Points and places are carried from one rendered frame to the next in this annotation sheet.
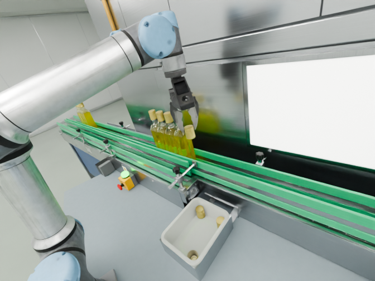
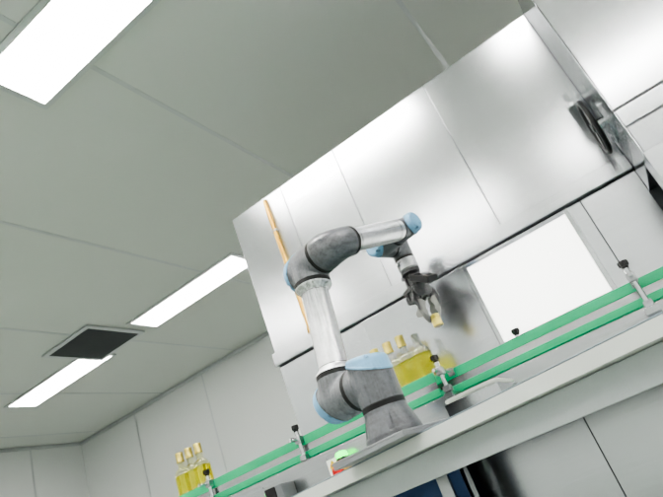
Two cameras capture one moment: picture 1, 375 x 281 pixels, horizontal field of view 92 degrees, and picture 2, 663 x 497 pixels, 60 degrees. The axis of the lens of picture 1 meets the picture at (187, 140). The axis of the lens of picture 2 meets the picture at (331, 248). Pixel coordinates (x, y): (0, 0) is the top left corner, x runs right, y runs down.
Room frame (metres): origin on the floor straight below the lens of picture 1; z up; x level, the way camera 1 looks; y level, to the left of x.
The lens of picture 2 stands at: (-1.12, 1.00, 0.63)
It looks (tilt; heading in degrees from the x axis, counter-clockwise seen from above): 25 degrees up; 336
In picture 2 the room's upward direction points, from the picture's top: 22 degrees counter-clockwise
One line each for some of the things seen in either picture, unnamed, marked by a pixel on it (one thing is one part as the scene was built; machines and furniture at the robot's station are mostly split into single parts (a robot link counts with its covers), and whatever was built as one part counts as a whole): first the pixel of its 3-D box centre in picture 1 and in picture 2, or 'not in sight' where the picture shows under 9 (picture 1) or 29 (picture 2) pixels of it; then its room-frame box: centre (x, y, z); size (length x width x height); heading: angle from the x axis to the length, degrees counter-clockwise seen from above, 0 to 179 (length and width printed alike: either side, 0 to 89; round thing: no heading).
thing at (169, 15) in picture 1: (166, 35); (399, 248); (0.61, -0.01, 1.44); 0.09 x 0.08 x 0.11; 115
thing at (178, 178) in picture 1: (183, 176); (443, 373); (0.58, 0.05, 0.95); 0.17 x 0.03 x 0.12; 133
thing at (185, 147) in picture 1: (185, 148); (430, 374); (0.72, 0.02, 0.99); 0.06 x 0.06 x 0.21; 42
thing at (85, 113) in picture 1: (87, 117); (204, 475); (1.55, 0.78, 1.02); 0.06 x 0.06 x 0.28; 43
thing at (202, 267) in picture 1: (202, 227); (489, 405); (0.45, 0.03, 0.79); 0.27 x 0.17 x 0.08; 133
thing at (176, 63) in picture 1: (172, 64); (406, 265); (0.61, -0.01, 1.36); 0.08 x 0.08 x 0.05
